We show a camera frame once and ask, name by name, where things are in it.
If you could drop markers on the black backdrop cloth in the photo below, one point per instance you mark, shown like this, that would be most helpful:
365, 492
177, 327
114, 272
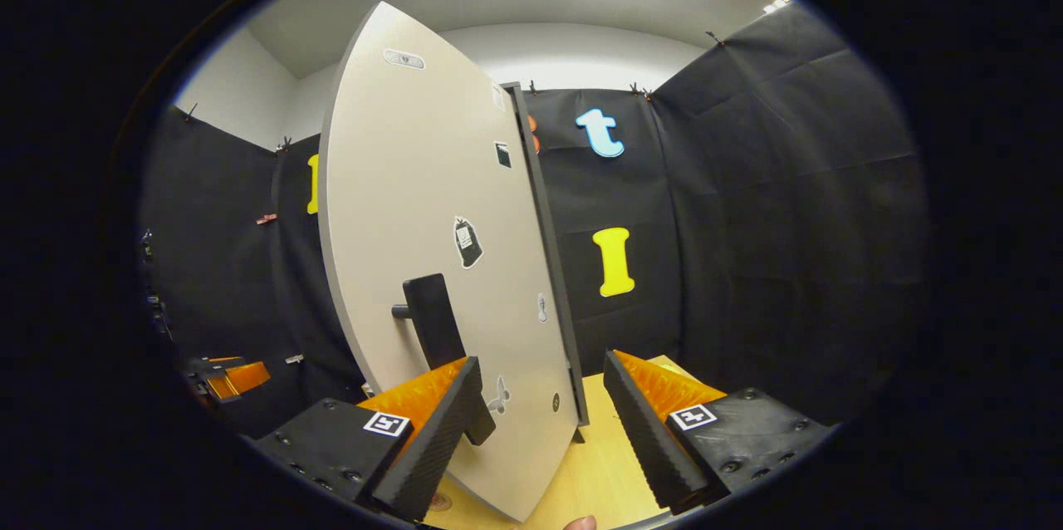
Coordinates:
747, 223

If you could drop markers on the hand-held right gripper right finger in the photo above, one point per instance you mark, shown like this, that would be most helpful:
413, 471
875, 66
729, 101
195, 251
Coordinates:
644, 430

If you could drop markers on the round wooden coaster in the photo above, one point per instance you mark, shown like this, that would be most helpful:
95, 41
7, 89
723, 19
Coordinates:
440, 502

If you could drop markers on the small ceiling light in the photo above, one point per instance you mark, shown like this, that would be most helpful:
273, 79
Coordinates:
777, 2

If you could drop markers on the grey cabinet door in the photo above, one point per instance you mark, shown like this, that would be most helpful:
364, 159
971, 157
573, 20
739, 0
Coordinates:
399, 181

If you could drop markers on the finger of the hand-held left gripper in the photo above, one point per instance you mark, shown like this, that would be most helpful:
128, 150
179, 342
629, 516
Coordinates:
245, 379
203, 367

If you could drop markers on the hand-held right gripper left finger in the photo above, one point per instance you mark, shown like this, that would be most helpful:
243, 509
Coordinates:
436, 439

